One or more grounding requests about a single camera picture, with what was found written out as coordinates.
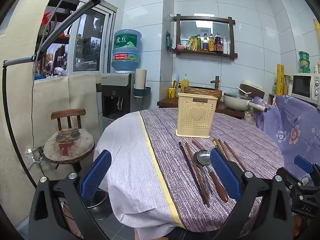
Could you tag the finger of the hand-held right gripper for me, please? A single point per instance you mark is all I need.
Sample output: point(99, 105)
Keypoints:
point(303, 187)
point(303, 163)

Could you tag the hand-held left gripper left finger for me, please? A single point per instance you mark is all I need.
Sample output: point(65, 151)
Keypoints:
point(96, 173)

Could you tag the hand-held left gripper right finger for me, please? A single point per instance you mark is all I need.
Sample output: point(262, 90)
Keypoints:
point(225, 177)

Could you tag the brown wooden chopstick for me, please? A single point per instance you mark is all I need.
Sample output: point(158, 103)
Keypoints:
point(197, 145)
point(233, 155)
point(197, 173)
point(223, 148)

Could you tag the all-metal spoon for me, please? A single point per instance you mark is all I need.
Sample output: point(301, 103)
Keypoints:
point(197, 162)

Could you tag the black chopstick with gold band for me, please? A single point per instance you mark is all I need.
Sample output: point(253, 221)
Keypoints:
point(189, 165)
point(215, 143)

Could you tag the cream perforated utensil holder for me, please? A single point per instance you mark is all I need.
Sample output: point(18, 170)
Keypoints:
point(196, 120)

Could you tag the purple floral cloth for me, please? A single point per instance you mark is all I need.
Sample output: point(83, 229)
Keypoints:
point(287, 125)

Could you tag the paisley patterned cloth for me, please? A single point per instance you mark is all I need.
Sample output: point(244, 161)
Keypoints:
point(250, 118)

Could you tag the wooden chair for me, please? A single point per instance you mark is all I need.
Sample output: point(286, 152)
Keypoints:
point(67, 113)

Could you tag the white power strip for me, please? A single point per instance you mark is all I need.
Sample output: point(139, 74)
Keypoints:
point(30, 152)

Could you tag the round table with cloth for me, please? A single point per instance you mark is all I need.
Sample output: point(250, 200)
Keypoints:
point(162, 135)

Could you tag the white microwave oven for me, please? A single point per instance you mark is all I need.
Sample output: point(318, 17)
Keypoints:
point(303, 86)

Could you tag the grey water dispenser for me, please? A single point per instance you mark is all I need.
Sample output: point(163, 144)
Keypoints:
point(117, 97)

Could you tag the white rice spoon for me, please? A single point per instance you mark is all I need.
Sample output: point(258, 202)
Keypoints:
point(246, 93)

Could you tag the yellow packaged roll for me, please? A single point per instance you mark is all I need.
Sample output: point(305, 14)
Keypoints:
point(280, 80)

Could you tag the brown and white rice cooker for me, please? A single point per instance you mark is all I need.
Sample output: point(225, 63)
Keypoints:
point(255, 90)

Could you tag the woven basket wash basin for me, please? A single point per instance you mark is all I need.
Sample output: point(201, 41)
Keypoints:
point(200, 89)

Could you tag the dark wooden counter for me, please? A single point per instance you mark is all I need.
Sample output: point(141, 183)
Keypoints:
point(165, 103)

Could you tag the small white jar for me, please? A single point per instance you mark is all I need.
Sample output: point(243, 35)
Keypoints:
point(316, 69)

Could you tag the brass faucet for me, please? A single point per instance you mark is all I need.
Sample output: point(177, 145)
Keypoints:
point(216, 81)

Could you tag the yellow mug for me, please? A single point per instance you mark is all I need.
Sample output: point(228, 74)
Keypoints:
point(172, 93)

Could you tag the yellow soap pump bottle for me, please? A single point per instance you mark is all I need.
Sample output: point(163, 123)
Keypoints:
point(185, 83)

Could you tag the blue water jug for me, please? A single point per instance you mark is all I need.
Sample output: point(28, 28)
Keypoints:
point(126, 55)

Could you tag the white bottle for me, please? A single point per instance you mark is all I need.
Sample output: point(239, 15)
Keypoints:
point(226, 47)

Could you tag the dark sauce bottle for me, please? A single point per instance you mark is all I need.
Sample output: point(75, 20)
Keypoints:
point(218, 46)

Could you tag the aluminium sliding window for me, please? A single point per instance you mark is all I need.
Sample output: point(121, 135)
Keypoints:
point(87, 42)

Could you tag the yellow label oil bottle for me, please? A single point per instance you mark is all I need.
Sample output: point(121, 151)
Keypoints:
point(211, 45)

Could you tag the purple label bottle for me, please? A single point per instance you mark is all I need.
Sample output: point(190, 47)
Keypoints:
point(205, 44)

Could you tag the green bottle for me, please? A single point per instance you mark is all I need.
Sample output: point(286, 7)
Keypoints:
point(199, 43)

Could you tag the phone stand with boom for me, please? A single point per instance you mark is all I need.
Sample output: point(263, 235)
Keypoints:
point(20, 60)

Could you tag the yellow seasoning bag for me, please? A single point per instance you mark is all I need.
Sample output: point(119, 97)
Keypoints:
point(193, 44)

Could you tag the pink bowl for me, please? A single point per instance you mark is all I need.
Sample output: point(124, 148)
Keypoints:
point(180, 47)

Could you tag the green hanging packet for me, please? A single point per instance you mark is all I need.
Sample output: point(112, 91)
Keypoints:
point(169, 42)

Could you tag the teal wall-mounted holder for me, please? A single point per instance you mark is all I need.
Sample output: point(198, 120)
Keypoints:
point(142, 93)

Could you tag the wooden framed wall shelf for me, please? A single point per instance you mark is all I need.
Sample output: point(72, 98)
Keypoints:
point(203, 17)

